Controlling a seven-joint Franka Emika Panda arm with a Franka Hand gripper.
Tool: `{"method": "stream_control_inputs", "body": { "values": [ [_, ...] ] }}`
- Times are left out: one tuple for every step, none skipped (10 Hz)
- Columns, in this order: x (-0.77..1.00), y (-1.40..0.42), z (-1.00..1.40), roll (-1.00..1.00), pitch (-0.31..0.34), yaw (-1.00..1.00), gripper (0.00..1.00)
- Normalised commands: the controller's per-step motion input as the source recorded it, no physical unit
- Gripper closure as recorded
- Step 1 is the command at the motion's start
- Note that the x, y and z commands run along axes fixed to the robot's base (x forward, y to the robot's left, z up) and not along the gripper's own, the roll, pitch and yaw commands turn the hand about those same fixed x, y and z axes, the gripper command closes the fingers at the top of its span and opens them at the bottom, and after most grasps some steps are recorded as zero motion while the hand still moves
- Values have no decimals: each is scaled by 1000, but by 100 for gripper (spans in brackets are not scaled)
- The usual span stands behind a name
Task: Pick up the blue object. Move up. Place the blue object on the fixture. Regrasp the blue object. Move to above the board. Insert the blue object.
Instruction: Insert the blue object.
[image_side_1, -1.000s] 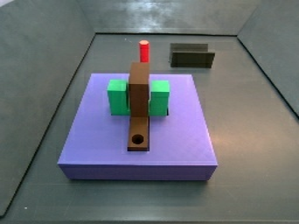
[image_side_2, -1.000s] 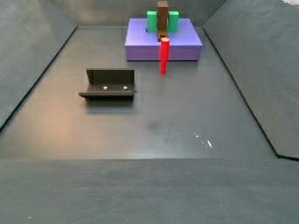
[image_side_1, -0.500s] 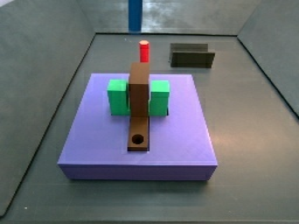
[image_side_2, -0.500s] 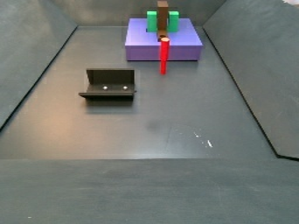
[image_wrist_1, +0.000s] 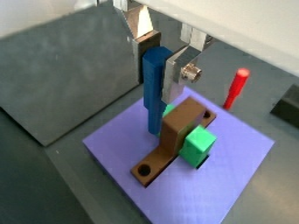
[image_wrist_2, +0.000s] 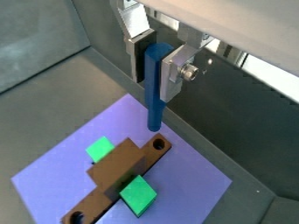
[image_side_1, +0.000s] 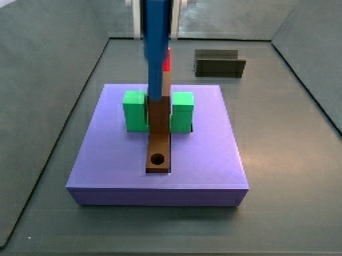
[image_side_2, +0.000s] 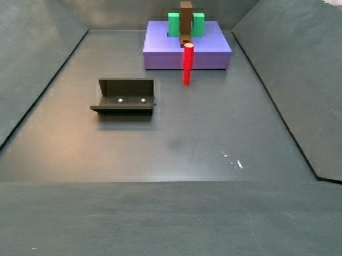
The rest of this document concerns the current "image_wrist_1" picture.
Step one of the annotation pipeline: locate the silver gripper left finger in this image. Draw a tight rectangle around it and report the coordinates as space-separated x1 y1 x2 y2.
112 0 161 83

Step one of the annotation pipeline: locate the black angle fixture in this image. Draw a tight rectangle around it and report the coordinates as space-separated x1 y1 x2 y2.
271 84 299 129

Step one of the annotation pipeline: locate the green block right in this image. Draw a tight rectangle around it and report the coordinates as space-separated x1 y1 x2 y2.
179 125 218 168

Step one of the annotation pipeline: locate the purple base block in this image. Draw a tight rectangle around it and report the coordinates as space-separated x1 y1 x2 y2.
83 88 274 224

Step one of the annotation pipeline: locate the green block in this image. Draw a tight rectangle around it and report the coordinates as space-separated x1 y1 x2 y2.
179 125 218 168
155 103 177 138

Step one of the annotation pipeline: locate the green block left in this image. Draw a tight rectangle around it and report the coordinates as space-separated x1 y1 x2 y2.
155 103 177 138

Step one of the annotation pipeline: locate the brown bracket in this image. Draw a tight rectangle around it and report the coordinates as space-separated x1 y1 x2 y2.
131 96 216 187

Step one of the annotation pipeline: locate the red peg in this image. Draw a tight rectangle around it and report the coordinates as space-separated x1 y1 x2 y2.
223 67 250 109

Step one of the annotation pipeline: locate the blue peg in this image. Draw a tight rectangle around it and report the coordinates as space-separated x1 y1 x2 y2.
143 46 172 135

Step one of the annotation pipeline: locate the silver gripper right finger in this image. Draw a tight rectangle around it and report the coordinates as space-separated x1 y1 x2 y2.
161 24 215 104

